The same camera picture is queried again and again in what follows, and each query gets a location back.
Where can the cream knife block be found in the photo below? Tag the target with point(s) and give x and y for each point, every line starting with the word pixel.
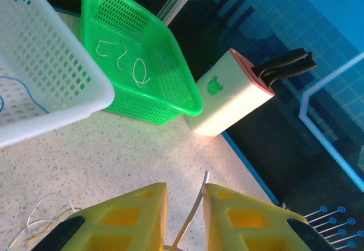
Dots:
pixel 230 100

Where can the white plastic basket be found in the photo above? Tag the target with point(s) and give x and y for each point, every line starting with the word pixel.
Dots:
pixel 42 77

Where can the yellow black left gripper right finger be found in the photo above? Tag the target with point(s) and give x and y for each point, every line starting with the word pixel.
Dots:
pixel 250 219

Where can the aluminium frame post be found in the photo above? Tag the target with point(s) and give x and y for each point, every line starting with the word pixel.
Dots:
pixel 179 0

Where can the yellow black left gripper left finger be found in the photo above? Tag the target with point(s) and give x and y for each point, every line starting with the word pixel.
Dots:
pixel 119 219

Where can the green plastic basket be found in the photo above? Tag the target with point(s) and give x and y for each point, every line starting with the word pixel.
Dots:
pixel 159 71

